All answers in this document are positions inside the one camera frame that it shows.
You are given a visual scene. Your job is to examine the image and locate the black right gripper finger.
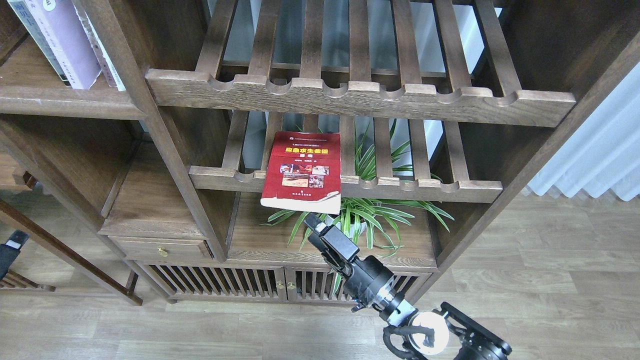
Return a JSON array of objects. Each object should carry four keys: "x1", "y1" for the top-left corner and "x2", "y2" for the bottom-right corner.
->
[{"x1": 303, "y1": 213, "x2": 360, "y2": 264}]

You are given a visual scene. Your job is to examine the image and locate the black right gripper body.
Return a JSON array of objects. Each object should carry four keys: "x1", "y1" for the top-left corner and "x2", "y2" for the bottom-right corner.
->
[{"x1": 322, "y1": 246, "x2": 418, "y2": 326}]

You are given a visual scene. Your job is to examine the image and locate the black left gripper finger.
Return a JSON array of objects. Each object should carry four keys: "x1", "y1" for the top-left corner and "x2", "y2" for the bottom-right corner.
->
[{"x1": 0, "y1": 230, "x2": 30, "y2": 280}]

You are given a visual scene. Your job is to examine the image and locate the red paperback book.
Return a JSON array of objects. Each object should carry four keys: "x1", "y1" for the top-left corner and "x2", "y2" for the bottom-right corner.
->
[{"x1": 260, "y1": 131, "x2": 341, "y2": 215}]

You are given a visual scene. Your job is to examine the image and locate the white and lilac book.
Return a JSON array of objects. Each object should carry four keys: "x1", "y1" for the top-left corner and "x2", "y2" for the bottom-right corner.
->
[{"x1": 26, "y1": 0, "x2": 101, "y2": 90}]

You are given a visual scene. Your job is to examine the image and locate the yellow and black thick book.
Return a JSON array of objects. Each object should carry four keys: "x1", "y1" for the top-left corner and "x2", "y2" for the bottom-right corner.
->
[{"x1": 7, "y1": 0, "x2": 71, "y2": 86}]

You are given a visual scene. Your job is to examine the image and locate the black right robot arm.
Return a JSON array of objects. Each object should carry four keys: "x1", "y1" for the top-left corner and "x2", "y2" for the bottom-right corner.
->
[{"x1": 304, "y1": 214, "x2": 512, "y2": 360}]

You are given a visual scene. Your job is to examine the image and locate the white plant pot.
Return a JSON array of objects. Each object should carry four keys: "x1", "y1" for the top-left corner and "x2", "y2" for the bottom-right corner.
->
[{"x1": 324, "y1": 214, "x2": 367, "y2": 240}]

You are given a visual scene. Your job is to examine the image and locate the green spider plant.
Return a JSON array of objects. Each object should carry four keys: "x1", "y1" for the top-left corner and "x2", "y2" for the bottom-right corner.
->
[{"x1": 261, "y1": 120, "x2": 455, "y2": 296}]

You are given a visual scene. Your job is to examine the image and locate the dark wooden side furniture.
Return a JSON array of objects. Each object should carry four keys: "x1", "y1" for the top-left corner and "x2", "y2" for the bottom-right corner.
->
[{"x1": 0, "y1": 150, "x2": 144, "y2": 306}]

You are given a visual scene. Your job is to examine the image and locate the brass drawer knob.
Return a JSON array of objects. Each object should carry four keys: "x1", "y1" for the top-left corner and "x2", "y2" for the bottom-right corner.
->
[{"x1": 157, "y1": 247, "x2": 169, "y2": 257}]

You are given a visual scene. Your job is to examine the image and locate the dark wooden bookshelf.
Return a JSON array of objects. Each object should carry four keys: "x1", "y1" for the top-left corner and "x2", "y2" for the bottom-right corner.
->
[{"x1": 1, "y1": 0, "x2": 639, "y2": 305}]

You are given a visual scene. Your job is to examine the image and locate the standing book with pink spine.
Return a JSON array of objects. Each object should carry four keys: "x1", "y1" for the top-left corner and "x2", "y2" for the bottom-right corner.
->
[{"x1": 72, "y1": 0, "x2": 126, "y2": 92}]

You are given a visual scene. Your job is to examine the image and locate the white curtain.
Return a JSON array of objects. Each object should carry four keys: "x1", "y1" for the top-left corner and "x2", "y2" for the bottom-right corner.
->
[{"x1": 525, "y1": 64, "x2": 640, "y2": 201}]

